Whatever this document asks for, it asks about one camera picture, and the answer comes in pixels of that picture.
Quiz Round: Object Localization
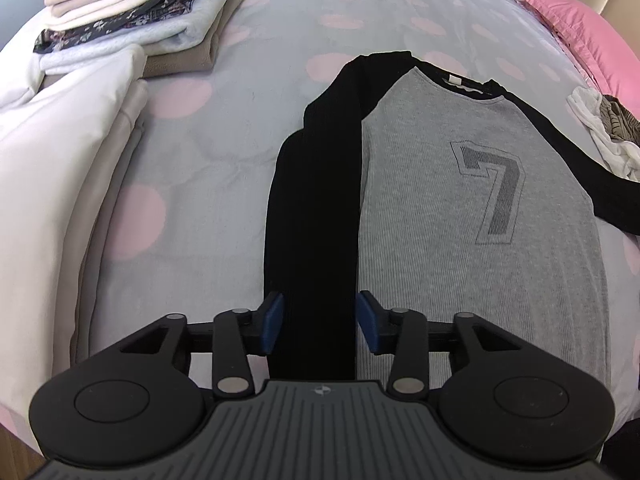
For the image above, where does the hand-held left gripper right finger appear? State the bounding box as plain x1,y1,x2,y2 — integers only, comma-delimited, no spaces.
355,290,533,396

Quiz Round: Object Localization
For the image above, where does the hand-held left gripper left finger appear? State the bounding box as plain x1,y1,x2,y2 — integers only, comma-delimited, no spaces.
105,291,286,396

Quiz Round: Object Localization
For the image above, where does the grey black raglan shirt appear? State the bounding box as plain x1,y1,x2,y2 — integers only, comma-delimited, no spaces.
262,50,640,391

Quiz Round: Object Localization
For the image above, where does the stack of folded clothes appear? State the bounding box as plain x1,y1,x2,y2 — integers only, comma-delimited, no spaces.
40,0,240,75

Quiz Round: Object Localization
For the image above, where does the grey pink-dotted bedspread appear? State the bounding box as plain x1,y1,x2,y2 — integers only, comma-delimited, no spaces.
0,0,640,441

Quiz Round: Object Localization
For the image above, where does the cream folded garment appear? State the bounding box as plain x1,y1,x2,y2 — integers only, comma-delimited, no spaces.
70,80,152,366

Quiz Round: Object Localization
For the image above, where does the white folded garment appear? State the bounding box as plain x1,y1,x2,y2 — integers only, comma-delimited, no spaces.
0,42,148,413

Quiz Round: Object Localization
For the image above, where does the white crumpled garment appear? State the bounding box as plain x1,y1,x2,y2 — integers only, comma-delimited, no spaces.
567,85,640,183

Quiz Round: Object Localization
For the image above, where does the brown striped garment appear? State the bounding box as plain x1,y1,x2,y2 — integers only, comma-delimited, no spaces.
597,95,640,143

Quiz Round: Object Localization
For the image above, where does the pink pillow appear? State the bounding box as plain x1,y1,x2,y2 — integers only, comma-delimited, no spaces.
510,0,640,106

